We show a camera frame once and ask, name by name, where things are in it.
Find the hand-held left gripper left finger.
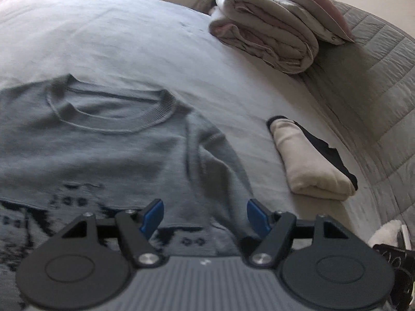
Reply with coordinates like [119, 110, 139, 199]
[60, 198, 167, 268]

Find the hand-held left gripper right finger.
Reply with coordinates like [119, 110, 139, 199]
[246, 198, 353, 268]

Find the grey knitted sweater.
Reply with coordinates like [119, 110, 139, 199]
[0, 74, 255, 299]

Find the folded beige and black garment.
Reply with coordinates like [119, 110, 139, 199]
[266, 115, 359, 201]

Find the white fluffy cloth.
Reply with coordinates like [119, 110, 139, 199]
[367, 220, 403, 247]

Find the black printed bag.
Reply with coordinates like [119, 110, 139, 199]
[372, 242, 415, 311]

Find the grey quilted headboard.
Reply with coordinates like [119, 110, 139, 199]
[298, 0, 415, 243]

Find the bed with grey sheet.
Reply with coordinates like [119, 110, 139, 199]
[0, 0, 383, 311]

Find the folded pink and white duvet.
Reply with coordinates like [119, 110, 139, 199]
[209, 0, 320, 75]

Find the pink and grey pillow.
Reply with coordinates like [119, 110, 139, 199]
[254, 0, 355, 45]

